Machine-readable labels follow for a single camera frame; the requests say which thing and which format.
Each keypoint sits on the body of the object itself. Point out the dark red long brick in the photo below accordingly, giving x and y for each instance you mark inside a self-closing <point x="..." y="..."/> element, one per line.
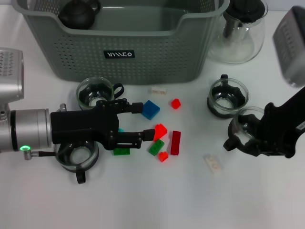
<point x="175" y="143"/>

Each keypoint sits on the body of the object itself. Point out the teal square building plate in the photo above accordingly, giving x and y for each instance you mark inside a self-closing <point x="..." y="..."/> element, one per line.
<point x="121" y="130"/>

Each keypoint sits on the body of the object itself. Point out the silver connector stub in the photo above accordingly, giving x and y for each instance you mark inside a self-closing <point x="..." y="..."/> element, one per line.
<point x="62" y="107"/>

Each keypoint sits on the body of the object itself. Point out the small red-orange notched brick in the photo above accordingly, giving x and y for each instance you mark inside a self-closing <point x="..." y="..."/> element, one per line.
<point x="163" y="157"/>

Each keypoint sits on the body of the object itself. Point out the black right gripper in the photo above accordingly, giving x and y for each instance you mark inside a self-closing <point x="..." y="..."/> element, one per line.
<point x="286" y="124"/>

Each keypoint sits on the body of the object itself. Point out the blue square building plate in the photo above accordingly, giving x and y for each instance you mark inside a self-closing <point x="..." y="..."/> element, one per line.
<point x="151" y="109"/>

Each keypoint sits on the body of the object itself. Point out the glass carafe with black lid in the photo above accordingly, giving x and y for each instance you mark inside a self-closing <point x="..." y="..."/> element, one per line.
<point x="238" y="47"/>

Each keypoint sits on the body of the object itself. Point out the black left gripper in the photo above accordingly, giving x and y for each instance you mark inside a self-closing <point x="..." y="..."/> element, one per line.
<point x="81" y="126"/>

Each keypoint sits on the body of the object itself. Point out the small red-orange cube brick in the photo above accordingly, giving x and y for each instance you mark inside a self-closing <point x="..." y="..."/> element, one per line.
<point x="175" y="104"/>

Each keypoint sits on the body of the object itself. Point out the white two-stud flat plate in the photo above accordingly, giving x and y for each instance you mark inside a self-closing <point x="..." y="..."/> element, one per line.
<point x="213" y="164"/>

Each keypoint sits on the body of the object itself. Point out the grey-green perforated storage bin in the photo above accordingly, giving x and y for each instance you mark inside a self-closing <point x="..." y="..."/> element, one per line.
<point x="143" y="69"/>

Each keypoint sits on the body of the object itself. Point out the green two-stud brick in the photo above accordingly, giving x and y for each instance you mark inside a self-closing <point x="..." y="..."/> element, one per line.
<point x="121" y="152"/>
<point x="156" y="148"/>

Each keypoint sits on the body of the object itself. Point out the white building brick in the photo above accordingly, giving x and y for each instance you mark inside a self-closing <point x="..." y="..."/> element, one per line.
<point x="159" y="91"/>

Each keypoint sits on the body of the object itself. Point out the black ceramic teapot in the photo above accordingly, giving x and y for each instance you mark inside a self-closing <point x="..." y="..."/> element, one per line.
<point x="76" y="14"/>

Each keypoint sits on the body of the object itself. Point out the glass teacup with black sleeve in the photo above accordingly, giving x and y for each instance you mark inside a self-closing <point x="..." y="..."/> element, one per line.
<point x="240" y="124"/>
<point x="226" y="106"/>
<point x="78" y="158"/>
<point x="83" y="93"/>

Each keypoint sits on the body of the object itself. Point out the red-orange sloped brick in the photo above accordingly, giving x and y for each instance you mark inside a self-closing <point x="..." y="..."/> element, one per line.
<point x="162" y="131"/>

